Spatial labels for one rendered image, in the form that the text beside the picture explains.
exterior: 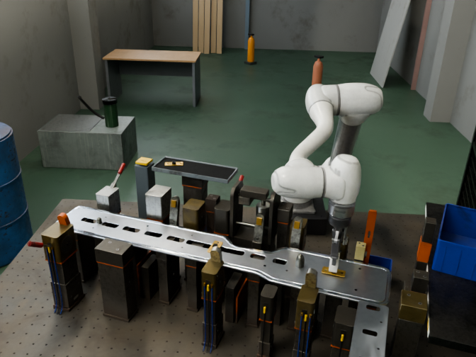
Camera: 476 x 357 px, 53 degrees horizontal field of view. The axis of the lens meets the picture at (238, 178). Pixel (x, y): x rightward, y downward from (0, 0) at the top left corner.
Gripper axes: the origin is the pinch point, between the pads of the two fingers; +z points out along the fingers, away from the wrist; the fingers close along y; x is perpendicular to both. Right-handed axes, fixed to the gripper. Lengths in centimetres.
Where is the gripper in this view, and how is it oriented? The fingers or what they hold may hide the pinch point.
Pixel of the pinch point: (334, 261)
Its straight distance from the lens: 179.3
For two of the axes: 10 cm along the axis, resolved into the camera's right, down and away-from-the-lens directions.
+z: -0.2, 9.0, 4.3
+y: -3.3, 4.1, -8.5
